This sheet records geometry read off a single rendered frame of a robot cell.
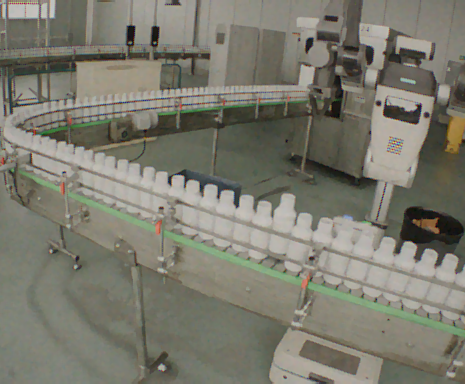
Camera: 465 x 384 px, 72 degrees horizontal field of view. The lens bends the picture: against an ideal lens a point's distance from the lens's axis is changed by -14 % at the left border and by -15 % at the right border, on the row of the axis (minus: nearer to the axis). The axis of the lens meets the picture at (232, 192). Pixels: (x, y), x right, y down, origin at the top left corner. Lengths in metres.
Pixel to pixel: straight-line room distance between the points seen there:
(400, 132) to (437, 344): 0.79
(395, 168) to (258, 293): 0.74
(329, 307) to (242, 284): 0.27
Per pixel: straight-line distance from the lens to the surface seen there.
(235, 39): 7.10
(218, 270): 1.13
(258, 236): 1.03
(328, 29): 1.03
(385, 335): 1.08
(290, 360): 1.83
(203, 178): 1.80
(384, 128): 1.46
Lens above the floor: 1.59
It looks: 23 degrees down
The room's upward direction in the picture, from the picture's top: 6 degrees clockwise
